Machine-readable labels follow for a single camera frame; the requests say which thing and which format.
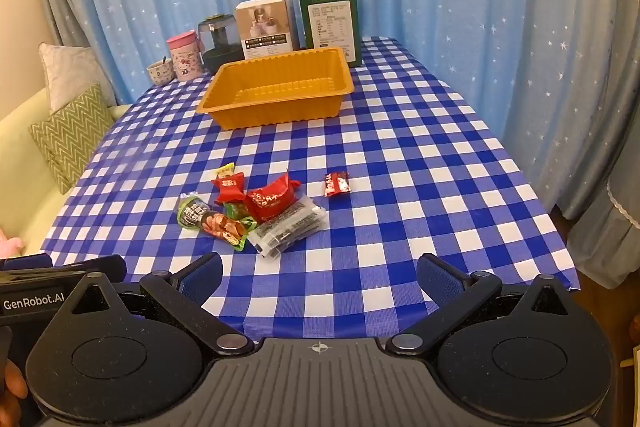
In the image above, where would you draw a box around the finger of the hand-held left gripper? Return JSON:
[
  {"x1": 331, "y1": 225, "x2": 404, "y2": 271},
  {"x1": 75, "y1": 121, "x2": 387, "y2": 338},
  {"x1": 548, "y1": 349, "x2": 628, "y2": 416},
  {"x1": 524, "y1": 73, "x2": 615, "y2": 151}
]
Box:
[
  {"x1": 0, "y1": 255, "x2": 54, "y2": 272},
  {"x1": 50, "y1": 255, "x2": 127, "y2": 284}
]

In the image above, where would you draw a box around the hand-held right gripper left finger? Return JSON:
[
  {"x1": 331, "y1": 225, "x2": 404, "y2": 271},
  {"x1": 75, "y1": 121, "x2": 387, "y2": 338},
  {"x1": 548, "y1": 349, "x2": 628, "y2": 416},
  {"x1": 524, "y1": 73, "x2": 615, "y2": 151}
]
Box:
[{"x1": 65, "y1": 252, "x2": 256, "y2": 355}]

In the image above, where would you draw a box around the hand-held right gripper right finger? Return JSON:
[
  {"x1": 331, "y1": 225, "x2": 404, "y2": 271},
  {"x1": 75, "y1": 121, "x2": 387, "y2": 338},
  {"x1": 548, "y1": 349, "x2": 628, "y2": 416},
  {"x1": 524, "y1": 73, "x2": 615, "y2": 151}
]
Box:
[{"x1": 386, "y1": 253, "x2": 576, "y2": 354}]

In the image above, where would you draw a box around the green sausage snack packet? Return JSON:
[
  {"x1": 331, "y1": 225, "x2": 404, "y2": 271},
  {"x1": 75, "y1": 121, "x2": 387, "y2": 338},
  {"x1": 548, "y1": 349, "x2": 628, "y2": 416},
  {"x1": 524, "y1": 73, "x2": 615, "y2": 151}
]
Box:
[{"x1": 176, "y1": 193, "x2": 257, "y2": 253}]

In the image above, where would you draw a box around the green candy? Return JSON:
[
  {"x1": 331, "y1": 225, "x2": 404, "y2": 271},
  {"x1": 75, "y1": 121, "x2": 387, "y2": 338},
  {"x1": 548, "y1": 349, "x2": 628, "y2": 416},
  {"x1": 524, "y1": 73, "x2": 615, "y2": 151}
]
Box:
[{"x1": 222, "y1": 202, "x2": 251, "y2": 221}]

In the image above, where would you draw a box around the clear black-print snack packet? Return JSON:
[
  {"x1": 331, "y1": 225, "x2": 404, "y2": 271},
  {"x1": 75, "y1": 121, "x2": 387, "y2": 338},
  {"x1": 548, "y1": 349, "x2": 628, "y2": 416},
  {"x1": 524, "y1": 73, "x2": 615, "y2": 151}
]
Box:
[
  {"x1": 248, "y1": 221, "x2": 301, "y2": 259},
  {"x1": 255, "y1": 194, "x2": 327, "y2": 239}
]

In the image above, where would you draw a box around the square red snack packet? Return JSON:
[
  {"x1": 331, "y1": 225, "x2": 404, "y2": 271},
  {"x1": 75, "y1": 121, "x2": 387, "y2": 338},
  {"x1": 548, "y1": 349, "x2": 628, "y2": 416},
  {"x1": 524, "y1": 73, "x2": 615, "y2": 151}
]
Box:
[{"x1": 211, "y1": 172, "x2": 247, "y2": 204}]

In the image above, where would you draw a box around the large red snack packet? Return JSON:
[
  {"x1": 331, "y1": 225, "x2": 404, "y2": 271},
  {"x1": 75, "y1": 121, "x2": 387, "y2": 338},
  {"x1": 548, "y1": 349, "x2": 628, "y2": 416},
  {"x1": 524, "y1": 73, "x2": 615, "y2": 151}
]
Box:
[{"x1": 244, "y1": 173, "x2": 301, "y2": 223}]

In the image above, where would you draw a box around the small red-brown snack packet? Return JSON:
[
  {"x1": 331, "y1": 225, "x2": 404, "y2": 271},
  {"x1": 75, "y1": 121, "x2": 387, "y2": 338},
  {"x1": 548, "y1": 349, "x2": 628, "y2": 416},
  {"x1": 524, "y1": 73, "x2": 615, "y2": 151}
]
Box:
[{"x1": 324, "y1": 172, "x2": 352, "y2": 198}]

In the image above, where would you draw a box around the orange plastic tray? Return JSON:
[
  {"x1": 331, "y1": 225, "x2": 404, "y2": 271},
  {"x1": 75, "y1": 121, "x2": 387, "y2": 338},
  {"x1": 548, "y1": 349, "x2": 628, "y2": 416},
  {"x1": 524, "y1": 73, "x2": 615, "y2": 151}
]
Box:
[{"x1": 196, "y1": 47, "x2": 355, "y2": 131}]

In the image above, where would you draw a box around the person's left hand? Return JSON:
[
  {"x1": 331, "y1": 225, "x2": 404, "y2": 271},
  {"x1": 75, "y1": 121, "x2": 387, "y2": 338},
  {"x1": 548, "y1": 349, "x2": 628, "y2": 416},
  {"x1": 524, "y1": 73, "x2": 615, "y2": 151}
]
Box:
[{"x1": 0, "y1": 359, "x2": 29, "y2": 427}]

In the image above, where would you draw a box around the pink plush toy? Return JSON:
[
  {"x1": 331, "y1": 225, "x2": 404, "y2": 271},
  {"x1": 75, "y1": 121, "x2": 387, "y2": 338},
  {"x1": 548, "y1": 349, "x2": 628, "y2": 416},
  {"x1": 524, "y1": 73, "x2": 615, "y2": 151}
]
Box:
[{"x1": 0, "y1": 227, "x2": 25, "y2": 259}]

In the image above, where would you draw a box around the pale yellow sofa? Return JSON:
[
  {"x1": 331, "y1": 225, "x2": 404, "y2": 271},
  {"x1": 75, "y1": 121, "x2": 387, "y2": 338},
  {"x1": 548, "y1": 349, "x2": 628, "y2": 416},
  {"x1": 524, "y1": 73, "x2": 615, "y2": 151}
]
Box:
[{"x1": 0, "y1": 87, "x2": 131, "y2": 258}]

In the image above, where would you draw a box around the green zigzag cushion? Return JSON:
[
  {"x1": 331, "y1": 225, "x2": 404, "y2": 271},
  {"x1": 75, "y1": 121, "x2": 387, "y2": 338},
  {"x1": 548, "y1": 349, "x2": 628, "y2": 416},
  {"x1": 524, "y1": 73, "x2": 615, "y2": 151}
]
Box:
[{"x1": 28, "y1": 83, "x2": 117, "y2": 195}]

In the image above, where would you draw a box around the blue checkered tablecloth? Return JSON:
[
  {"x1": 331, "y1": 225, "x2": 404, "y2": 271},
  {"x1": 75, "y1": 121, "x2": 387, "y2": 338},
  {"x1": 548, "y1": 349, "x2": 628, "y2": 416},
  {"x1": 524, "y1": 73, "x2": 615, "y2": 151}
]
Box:
[{"x1": 42, "y1": 36, "x2": 581, "y2": 343}]

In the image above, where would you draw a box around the grey lace-trimmed cloth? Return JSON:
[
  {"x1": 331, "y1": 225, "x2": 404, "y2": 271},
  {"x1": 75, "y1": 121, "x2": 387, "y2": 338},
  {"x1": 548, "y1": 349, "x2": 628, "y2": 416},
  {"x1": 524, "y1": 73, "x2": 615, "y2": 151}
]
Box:
[{"x1": 567, "y1": 167, "x2": 640, "y2": 275}]

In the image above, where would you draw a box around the white cushion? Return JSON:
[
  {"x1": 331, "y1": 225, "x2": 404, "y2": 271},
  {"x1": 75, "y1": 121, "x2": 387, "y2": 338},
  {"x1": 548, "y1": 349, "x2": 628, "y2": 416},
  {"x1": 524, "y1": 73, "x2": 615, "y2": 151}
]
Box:
[{"x1": 38, "y1": 43, "x2": 118, "y2": 115}]

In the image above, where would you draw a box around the small patterned mug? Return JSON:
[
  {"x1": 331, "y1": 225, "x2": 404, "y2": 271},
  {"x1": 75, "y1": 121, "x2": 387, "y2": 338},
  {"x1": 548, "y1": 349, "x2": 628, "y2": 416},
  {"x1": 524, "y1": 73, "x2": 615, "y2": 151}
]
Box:
[{"x1": 146, "y1": 57, "x2": 175, "y2": 86}]

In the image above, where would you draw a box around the pink cartoon cup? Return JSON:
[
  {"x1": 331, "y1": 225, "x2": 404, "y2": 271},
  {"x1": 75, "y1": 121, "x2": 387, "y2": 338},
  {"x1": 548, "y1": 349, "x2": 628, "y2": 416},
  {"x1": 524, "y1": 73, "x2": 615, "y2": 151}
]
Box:
[{"x1": 166, "y1": 32, "x2": 205, "y2": 82}]

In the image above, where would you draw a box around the dark green humidifier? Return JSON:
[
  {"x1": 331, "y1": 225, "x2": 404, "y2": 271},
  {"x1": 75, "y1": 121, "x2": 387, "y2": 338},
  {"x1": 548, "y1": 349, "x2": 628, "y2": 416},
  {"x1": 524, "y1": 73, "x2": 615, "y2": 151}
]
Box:
[{"x1": 197, "y1": 14, "x2": 246, "y2": 75}]

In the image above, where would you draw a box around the beige product box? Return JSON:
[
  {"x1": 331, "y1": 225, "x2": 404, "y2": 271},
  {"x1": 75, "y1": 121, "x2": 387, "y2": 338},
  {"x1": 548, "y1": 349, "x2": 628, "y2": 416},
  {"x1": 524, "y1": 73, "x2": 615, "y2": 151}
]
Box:
[{"x1": 235, "y1": 0, "x2": 301, "y2": 60}]

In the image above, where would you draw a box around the green carton box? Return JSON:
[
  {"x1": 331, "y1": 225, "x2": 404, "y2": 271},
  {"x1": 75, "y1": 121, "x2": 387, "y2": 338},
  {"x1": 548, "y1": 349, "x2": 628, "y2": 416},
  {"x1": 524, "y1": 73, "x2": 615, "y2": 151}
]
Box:
[{"x1": 295, "y1": 0, "x2": 362, "y2": 68}]

